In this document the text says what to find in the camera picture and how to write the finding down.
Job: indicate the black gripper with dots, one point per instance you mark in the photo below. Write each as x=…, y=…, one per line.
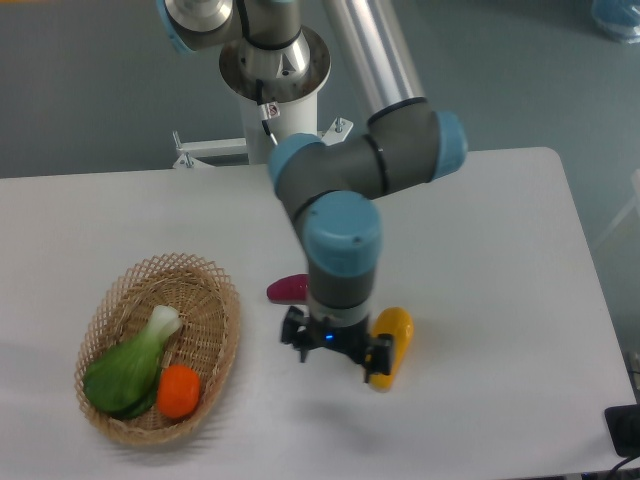
x=304, y=335

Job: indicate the orange toy fruit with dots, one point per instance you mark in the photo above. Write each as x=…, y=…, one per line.
x=178, y=391

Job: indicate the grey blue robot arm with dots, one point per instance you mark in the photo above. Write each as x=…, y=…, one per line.
x=328, y=191

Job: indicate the woven wicker basket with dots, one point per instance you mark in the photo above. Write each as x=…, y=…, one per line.
x=204, y=339

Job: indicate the yellow mango toy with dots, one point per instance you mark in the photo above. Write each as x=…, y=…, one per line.
x=398, y=322

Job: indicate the purple sweet potato toy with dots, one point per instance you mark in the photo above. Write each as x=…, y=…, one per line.
x=289, y=290

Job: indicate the green bok choy toy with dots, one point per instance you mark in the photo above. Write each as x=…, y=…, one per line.
x=123, y=382

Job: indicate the black device at edge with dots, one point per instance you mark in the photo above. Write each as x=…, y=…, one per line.
x=623, y=426

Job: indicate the blue plastic bag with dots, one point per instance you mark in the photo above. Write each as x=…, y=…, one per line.
x=617, y=18

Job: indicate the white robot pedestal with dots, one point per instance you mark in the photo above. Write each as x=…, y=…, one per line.
x=277, y=91

